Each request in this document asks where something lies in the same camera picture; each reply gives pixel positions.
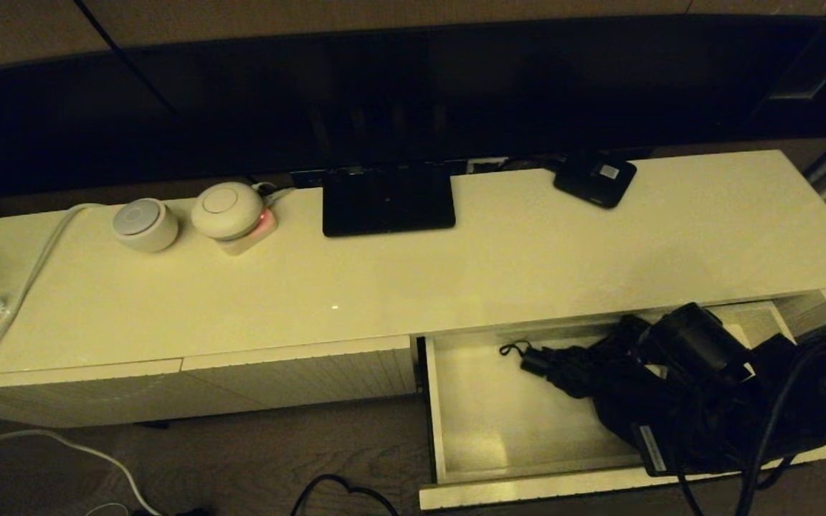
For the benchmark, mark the white speaker with grey top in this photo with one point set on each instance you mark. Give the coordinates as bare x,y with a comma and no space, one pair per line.
145,224

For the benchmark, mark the white ribbed cabinet door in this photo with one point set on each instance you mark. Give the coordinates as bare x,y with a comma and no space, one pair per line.
298,373
62,398

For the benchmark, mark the white power strip red light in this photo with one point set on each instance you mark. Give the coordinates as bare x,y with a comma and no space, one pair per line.
248,242

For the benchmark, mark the white round dome device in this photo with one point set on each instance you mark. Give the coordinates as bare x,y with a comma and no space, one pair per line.
226,208

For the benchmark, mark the black television screen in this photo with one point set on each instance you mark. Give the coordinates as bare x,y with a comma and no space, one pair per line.
384,93

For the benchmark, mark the black television base plate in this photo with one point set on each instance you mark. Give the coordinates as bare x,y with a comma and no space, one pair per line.
384,204

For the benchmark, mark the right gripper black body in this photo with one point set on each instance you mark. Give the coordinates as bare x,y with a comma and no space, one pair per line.
700,423

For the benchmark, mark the white ribbed cabinet drawer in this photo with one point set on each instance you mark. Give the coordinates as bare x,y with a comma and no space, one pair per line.
485,408

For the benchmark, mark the small black set-top box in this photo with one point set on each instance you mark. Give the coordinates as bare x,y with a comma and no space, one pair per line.
594,179

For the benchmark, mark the black umbrella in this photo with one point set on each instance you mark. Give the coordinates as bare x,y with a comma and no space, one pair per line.
578,369

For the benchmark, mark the white tv cabinet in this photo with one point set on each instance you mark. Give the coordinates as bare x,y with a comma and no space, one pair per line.
384,287

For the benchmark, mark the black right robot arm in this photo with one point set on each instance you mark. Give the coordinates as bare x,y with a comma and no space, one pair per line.
822,387

